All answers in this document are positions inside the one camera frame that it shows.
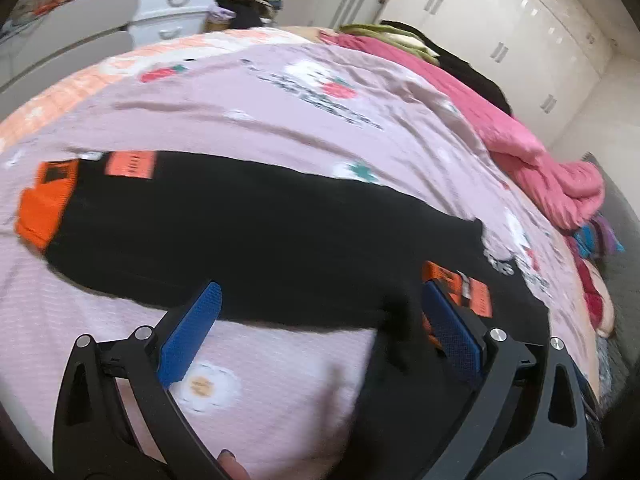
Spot lilac cloth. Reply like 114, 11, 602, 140
207, 2, 237, 24

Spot white wardrobe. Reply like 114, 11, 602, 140
380, 0, 616, 146

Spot black cloth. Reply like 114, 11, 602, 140
380, 20, 513, 116

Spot red cloth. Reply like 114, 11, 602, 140
577, 250, 615, 326

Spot green cloth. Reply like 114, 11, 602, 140
340, 22, 441, 63

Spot pink quilt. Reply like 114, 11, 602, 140
320, 30, 606, 231

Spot black pants with orange patches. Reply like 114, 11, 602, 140
15, 150, 556, 480

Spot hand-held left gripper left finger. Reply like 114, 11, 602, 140
52, 280, 236, 480

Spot person's left hand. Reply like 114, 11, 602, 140
218, 450, 251, 480

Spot white drawer cabinet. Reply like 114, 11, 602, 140
130, 0, 223, 51

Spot pink strawberry printed blanket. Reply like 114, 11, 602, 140
0, 27, 616, 480

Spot colourful striped cloth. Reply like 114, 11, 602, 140
572, 212, 626, 261

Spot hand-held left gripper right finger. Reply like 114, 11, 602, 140
415, 279, 590, 480

